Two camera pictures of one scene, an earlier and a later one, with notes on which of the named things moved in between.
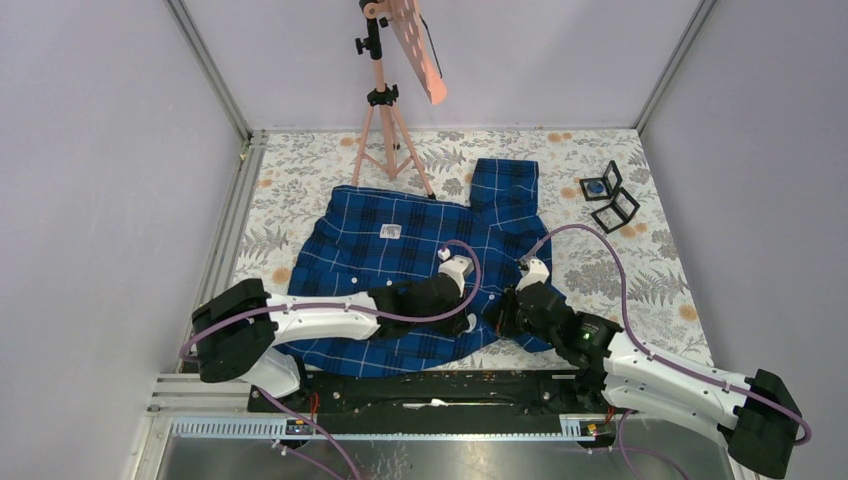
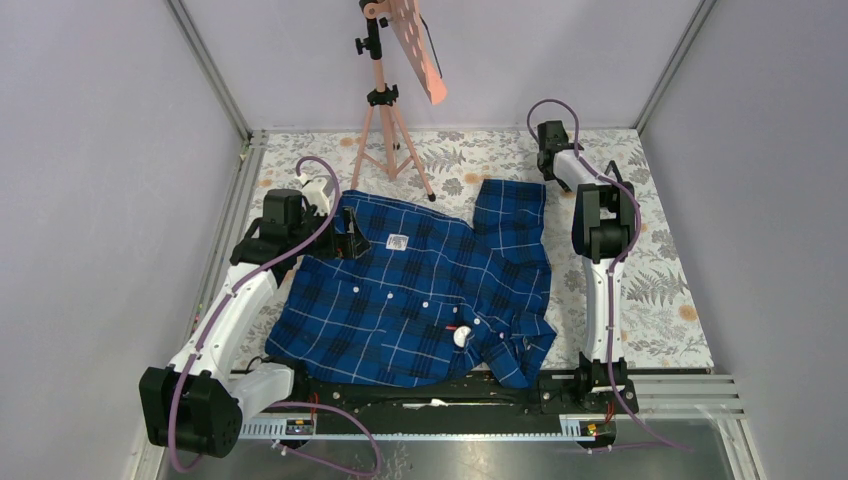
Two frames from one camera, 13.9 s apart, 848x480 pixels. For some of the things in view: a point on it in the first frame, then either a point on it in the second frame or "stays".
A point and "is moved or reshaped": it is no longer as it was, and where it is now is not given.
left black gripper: x=457 y=324 → x=348 y=245
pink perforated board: x=407 y=27 stays
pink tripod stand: x=384 y=144 stays
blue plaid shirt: x=440 y=276 is moved or reshaped
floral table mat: x=603 y=210 stays
